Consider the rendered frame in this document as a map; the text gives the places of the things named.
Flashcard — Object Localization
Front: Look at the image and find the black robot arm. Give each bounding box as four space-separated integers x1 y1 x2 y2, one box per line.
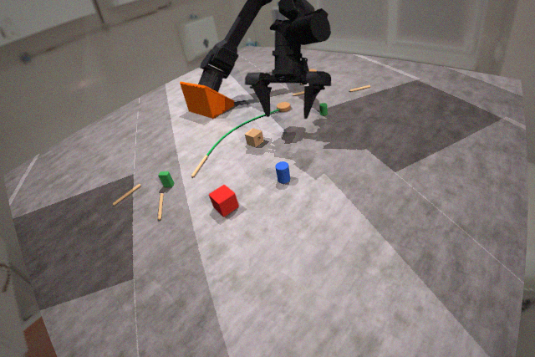
198 0 331 92

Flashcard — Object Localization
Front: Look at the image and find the green cylinder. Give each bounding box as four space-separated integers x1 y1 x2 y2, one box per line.
319 103 328 116

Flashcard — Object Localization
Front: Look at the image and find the round wooden button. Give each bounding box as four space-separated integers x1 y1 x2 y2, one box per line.
277 102 291 112

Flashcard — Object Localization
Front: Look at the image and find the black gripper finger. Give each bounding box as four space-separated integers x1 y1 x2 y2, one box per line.
250 86 272 117
303 86 325 119

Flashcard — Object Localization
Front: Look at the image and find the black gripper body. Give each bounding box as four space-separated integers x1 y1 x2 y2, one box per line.
246 45 331 87

